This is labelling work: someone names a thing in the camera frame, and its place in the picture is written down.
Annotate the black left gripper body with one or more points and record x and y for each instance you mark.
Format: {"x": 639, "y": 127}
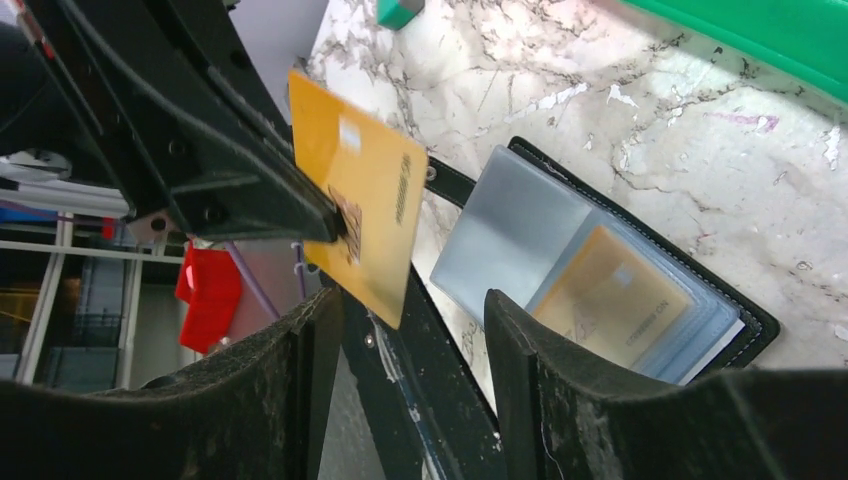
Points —
{"x": 49, "y": 135}

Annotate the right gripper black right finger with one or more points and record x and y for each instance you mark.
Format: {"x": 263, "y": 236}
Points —
{"x": 567, "y": 413}

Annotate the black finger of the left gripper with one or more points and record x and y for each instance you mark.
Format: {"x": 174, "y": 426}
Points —
{"x": 167, "y": 102}

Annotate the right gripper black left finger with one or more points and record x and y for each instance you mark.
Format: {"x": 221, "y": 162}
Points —
{"x": 258, "y": 409}

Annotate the gold credit card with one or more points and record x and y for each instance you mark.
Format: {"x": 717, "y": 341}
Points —
{"x": 612, "y": 301}
{"x": 376, "y": 177}

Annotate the black leather card holder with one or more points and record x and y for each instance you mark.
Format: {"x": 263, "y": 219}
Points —
{"x": 524, "y": 219}

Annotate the small green eraser block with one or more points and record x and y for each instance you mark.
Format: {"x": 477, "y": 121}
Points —
{"x": 396, "y": 14}

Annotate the green plastic bin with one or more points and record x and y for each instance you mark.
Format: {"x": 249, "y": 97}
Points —
{"x": 806, "y": 40}

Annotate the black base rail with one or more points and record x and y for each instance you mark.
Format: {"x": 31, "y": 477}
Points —
{"x": 426, "y": 413}

